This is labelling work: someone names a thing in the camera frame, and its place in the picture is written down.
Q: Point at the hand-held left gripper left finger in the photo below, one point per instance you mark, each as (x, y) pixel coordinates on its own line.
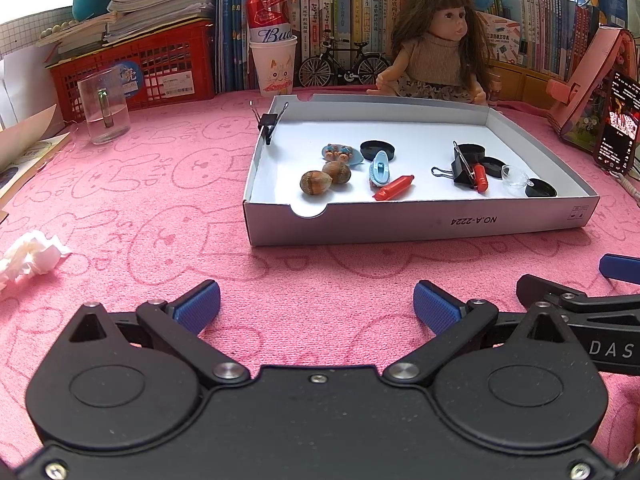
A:
(197, 305)

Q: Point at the row of upright books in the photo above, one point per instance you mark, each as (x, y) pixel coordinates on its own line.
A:
(320, 5)

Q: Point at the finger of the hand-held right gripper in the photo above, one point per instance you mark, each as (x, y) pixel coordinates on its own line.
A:
(545, 290)
(622, 267)

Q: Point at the black model bicycle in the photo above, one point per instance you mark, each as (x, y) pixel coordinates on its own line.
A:
(311, 72)

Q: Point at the pink bunny-print blanket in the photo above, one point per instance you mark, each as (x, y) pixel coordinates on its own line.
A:
(150, 220)

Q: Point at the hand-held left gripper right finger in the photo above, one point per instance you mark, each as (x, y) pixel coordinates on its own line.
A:
(435, 305)

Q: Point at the clear drinking glass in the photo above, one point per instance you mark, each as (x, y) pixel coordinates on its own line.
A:
(105, 125)

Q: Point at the white paper cup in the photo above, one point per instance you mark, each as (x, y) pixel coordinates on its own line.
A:
(272, 72)

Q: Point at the pink model house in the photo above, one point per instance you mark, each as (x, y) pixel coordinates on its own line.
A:
(590, 70)

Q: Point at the blue pig hair clip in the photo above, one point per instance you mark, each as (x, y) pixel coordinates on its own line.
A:
(340, 152)

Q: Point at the long-haired baby doll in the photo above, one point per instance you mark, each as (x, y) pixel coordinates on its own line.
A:
(440, 55)

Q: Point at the large red toy sausage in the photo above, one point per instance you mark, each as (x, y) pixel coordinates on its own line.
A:
(395, 187)

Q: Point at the shallow white cardboard box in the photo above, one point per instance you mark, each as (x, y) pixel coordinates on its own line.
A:
(415, 220)

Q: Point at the open notebook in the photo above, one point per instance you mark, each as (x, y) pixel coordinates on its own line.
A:
(25, 160)

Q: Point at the brown hazelnut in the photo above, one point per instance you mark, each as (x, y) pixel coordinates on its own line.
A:
(337, 170)
(315, 182)

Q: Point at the red plastic crate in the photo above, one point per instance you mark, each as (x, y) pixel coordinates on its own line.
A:
(170, 55)

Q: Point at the small red toy sausage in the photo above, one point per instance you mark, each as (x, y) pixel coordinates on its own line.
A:
(480, 177)

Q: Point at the small brown-lidded jar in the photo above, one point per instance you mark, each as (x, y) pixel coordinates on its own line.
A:
(495, 90)

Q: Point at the black smartphone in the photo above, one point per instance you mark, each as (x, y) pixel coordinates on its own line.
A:
(617, 125)

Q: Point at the clear plastic cup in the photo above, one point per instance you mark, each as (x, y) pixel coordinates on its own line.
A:
(515, 180)

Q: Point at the black binder clip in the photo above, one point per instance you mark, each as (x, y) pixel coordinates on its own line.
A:
(267, 121)
(462, 172)

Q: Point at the red beer can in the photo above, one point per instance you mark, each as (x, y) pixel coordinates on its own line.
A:
(267, 12)

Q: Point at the crumpled white tissue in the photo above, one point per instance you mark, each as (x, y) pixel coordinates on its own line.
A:
(30, 260)

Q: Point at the pile of flat books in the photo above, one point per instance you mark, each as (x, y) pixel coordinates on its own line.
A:
(160, 0)

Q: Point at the colourful printed white carton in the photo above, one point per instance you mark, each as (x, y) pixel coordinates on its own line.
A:
(502, 35)

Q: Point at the wooden desktop organizer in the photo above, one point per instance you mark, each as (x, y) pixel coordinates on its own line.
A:
(530, 85)

